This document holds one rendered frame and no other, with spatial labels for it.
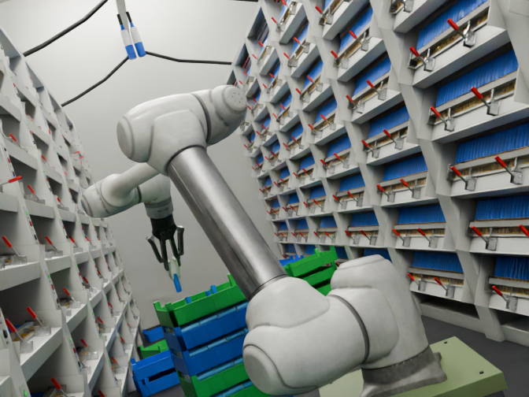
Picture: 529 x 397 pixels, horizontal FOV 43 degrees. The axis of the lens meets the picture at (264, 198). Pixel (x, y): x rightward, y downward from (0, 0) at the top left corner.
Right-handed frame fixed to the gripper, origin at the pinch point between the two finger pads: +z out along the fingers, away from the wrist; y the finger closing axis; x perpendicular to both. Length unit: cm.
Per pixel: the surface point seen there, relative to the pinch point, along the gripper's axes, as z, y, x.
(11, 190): -42, -41, 2
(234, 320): 13.6, 10.1, -23.0
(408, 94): -43, 85, -23
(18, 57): -56, -12, 160
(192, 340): 14.1, -5.1, -23.3
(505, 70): -59, 77, -73
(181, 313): 5.7, -5.6, -19.3
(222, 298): 6.2, 8.5, -19.6
